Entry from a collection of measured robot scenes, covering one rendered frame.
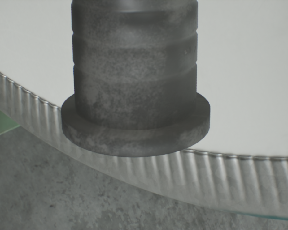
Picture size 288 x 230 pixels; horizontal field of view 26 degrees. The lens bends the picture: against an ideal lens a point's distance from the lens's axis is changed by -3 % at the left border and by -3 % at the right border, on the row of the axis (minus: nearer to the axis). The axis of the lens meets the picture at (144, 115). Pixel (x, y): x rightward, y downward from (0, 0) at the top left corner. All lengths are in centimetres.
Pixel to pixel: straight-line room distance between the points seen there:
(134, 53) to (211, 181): 27
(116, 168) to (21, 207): 59
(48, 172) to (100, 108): 93
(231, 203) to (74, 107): 25
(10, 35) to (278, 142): 26
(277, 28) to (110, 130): 20
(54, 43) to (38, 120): 8
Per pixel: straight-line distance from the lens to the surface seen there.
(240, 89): 38
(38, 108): 54
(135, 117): 16
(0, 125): 104
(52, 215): 110
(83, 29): 16
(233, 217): 138
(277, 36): 35
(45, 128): 54
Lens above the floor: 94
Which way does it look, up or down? 49 degrees down
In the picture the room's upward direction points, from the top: 77 degrees clockwise
